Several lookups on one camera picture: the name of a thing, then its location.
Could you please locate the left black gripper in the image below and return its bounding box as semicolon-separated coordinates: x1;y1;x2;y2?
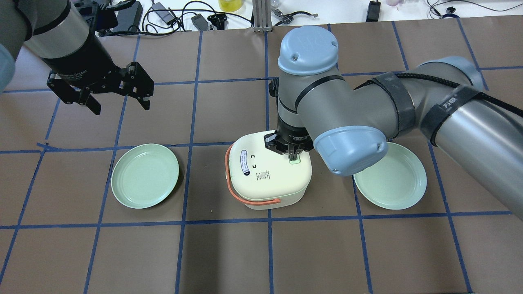
46;32;154;115

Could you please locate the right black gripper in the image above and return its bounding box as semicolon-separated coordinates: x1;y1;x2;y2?
264;125;314;163

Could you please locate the white rice cooker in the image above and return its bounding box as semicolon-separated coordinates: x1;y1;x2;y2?
224;130;312;210

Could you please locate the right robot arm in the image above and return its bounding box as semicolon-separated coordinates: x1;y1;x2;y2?
264;26;523;218

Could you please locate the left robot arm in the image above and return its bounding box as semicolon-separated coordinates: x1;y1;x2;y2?
1;0;154;115

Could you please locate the green plate far side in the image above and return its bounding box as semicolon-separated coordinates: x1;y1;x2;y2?
111;143;180;209

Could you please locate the green plate near potato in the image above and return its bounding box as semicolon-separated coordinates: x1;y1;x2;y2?
353;142;427;210

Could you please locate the black power adapter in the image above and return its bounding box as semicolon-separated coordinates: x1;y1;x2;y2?
365;0;381;22

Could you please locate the aluminium frame post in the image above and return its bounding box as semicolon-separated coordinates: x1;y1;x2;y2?
252;0;273;32

